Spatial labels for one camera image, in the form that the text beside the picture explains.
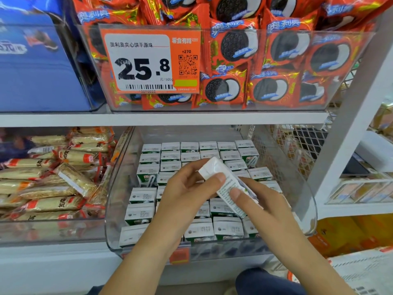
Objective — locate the blueberry juice carton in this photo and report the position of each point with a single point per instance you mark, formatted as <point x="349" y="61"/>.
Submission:
<point x="224" y="181"/>

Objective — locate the clear plastic display bin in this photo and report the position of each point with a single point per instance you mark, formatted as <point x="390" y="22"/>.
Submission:
<point x="304" y="209"/>
<point x="52" y="230"/>

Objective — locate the stack of red cookie packets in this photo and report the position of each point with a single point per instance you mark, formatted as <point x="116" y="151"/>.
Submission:
<point x="282" y="52"/>

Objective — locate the person's right hand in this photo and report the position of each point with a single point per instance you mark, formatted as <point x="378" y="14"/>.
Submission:
<point x="270" y="212"/>

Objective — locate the person's left hand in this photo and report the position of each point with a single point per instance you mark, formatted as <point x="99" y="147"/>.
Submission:
<point x="181" y="199"/>

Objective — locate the person's blue jeans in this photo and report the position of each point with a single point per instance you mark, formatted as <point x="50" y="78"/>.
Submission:
<point x="264" y="282"/>

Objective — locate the rows of white juice cartons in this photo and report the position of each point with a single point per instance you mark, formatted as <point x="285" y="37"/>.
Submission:
<point x="147" y="181"/>

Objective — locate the white flat box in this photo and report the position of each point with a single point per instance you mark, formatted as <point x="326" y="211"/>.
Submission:
<point x="381" y="150"/>

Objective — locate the pile of yellow wafer bars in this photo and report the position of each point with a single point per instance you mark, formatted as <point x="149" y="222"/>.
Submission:
<point x="55" y="178"/>

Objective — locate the blue cardboard display box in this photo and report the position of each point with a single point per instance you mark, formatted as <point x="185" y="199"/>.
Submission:
<point x="40" y="64"/>

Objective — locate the small orange price tag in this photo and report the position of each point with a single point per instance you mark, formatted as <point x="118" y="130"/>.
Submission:
<point x="179" y="255"/>

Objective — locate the yellow orange snack packet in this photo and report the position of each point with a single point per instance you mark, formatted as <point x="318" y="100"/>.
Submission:
<point x="353" y="233"/>

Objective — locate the pile of blue snack packets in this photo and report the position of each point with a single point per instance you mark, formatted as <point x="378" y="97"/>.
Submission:
<point x="12" y="147"/>

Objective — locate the person's right forearm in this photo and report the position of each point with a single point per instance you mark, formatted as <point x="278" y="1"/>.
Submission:
<point x="316" y="270"/>

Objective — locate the large white orange price tag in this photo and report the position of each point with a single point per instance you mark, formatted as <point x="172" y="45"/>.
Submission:
<point x="138" y="61"/>

